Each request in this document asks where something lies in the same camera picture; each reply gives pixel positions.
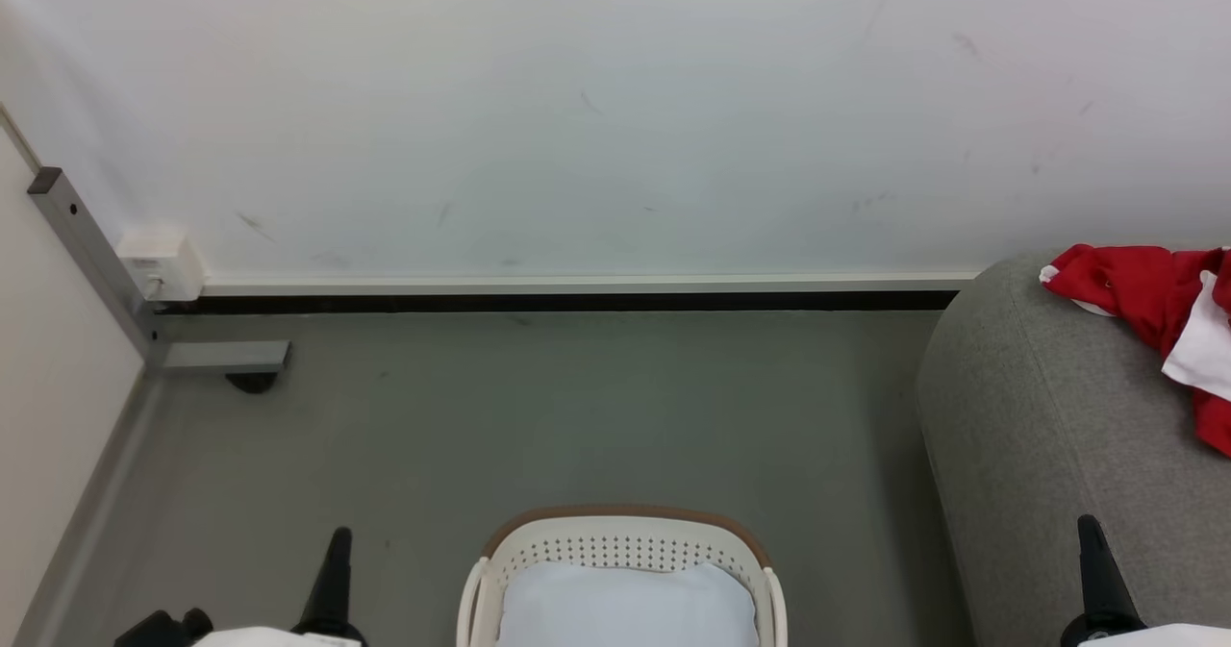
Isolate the red and white garment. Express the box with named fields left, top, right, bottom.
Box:
left=1038, top=242, right=1231, bottom=460

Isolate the grey fabric sofa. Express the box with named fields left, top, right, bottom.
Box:
left=915, top=247, right=1231, bottom=647

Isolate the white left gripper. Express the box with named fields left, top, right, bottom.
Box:
left=190, top=527, right=367, bottom=647

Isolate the white and black baseboard strip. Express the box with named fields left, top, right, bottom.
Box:
left=154, top=270, right=982, bottom=317

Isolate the beige partition panel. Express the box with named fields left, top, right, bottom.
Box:
left=0, top=109, right=147, bottom=647

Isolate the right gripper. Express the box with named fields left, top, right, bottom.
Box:
left=1060, top=514, right=1231, bottom=647

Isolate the white laundry basket brown rim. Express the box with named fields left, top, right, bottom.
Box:
left=456, top=504, right=790, bottom=647

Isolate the white wall socket box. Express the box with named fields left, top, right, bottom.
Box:
left=115, top=227, right=207, bottom=303

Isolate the light blue cloth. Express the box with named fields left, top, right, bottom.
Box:
left=494, top=560, right=762, bottom=647

